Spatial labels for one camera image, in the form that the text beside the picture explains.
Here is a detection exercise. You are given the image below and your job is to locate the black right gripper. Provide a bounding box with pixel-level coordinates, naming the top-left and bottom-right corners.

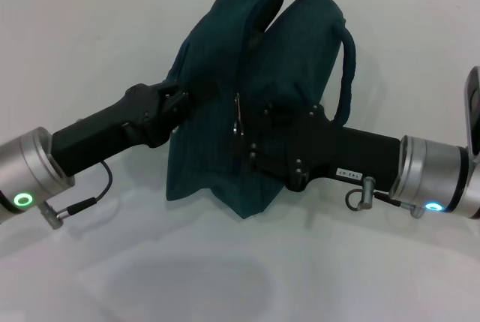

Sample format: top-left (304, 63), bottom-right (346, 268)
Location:
top-left (231, 101), bottom-right (403, 192)

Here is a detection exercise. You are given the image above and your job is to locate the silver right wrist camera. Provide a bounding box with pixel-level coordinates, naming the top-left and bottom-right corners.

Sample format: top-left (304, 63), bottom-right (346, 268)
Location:
top-left (463, 65), bottom-right (480, 158)

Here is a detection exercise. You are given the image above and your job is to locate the right arm cable metal plug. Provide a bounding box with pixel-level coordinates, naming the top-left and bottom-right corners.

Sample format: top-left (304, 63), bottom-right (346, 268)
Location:
top-left (343, 175), bottom-right (428, 219)

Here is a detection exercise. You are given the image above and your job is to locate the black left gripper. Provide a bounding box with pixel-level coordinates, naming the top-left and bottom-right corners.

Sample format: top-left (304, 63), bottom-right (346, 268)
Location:
top-left (49, 80), bottom-right (223, 175)

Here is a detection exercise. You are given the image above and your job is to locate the dark teal fabric lunch bag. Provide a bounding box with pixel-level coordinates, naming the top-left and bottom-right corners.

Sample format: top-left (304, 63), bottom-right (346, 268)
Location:
top-left (163, 0), bottom-right (358, 221)

